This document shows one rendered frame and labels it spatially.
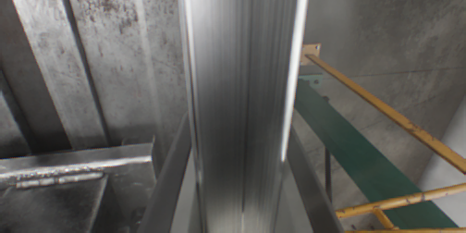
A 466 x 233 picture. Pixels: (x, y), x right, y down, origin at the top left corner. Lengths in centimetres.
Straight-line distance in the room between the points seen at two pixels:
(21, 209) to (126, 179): 8
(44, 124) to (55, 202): 9
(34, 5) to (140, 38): 8
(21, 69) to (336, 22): 109
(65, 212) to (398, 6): 133
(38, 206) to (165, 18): 18
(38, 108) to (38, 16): 10
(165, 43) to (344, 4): 101
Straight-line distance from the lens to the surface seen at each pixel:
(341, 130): 85
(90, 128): 28
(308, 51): 114
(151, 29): 23
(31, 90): 29
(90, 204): 23
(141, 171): 25
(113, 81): 26
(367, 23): 127
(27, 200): 26
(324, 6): 113
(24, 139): 31
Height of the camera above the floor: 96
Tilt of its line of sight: 58 degrees down
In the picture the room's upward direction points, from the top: 158 degrees clockwise
